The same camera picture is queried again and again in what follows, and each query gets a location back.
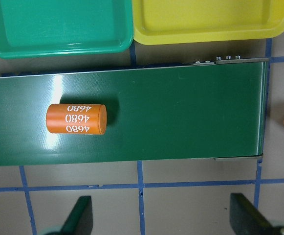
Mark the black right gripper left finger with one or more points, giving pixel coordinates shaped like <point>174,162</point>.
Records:
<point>80,219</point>

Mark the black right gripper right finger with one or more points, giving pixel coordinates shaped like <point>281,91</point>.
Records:
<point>245,219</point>

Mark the orange cylinder with 4680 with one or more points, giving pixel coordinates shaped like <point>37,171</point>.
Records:
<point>89,119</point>

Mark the green conveyor belt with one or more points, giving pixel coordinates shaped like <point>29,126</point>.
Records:
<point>180,112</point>

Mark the green plastic tray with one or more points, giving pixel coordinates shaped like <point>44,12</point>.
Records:
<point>39,28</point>

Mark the yellow plastic tray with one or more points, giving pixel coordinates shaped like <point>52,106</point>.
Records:
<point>162,22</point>

